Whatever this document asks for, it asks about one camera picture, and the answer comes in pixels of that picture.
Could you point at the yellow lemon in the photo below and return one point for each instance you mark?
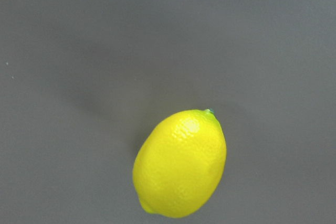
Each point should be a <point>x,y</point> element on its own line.
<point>180,164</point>

